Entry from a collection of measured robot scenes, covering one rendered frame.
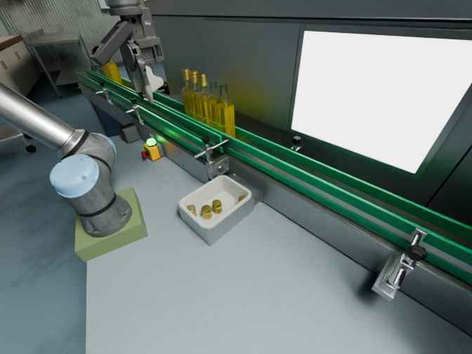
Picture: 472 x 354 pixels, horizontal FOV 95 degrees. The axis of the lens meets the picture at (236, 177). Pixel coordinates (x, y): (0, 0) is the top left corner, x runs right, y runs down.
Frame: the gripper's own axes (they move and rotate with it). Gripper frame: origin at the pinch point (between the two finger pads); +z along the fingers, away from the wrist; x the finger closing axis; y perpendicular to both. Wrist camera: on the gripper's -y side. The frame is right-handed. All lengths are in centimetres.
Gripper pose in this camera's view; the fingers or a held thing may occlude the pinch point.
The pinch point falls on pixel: (143, 97)
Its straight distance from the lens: 70.6
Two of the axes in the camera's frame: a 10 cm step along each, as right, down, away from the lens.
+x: -7.0, -4.3, 5.6
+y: 7.1, -4.7, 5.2
